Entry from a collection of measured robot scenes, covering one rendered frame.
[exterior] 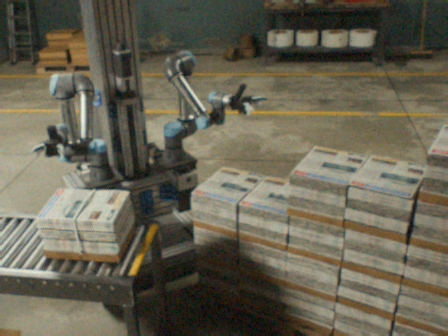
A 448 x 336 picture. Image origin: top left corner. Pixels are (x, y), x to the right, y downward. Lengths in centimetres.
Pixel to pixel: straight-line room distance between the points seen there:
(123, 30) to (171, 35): 630
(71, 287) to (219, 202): 95
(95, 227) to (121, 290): 30
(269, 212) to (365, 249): 51
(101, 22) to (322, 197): 157
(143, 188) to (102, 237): 96
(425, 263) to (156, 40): 761
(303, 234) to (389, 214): 46
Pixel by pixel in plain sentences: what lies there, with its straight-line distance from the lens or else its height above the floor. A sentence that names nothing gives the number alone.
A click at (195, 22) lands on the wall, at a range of 935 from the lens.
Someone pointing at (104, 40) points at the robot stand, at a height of 159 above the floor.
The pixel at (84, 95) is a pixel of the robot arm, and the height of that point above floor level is 136.
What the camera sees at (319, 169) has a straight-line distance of 264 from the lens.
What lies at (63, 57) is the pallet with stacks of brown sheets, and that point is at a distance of 899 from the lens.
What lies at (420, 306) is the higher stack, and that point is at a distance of 275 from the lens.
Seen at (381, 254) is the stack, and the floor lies 74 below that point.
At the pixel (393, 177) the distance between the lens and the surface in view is 262.
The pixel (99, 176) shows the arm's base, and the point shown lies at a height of 85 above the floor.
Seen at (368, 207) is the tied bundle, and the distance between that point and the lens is 253.
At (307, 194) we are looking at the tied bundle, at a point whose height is 97.
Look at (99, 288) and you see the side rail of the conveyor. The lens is 237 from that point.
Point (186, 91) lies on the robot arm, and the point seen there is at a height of 129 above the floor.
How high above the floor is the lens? 221
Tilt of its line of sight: 30 degrees down
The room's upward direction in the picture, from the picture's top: 4 degrees counter-clockwise
